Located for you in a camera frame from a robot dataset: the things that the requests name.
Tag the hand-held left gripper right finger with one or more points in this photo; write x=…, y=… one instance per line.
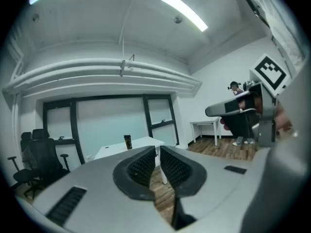
x=184, y=173

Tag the white desk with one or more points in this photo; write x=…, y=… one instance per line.
x=136, y=144

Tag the dark can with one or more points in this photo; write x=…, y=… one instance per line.
x=128, y=144

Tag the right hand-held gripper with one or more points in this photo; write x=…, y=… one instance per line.
x=268, y=110

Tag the person's right hand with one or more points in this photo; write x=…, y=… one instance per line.
x=283, y=120

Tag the black plastic cup lid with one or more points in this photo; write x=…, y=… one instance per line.
x=127, y=136

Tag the brown ceiling bracket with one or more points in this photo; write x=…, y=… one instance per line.
x=132, y=57

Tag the round ceiling smoke detector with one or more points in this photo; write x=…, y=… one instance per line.
x=35, y=17
x=178, y=19

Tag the black chest-mounted device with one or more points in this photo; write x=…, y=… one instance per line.
x=252, y=6

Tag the small white table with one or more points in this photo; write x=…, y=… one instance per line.
x=204, y=122

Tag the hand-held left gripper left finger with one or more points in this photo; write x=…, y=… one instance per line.
x=134, y=173

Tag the white ceiling pipe bundle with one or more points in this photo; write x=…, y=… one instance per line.
x=97, y=71

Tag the black framed window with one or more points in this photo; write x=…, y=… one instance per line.
x=73, y=130

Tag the black mesh office chair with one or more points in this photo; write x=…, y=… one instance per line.
x=25, y=142
x=45, y=156

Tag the person's white shirt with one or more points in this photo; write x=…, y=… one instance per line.
x=279, y=13

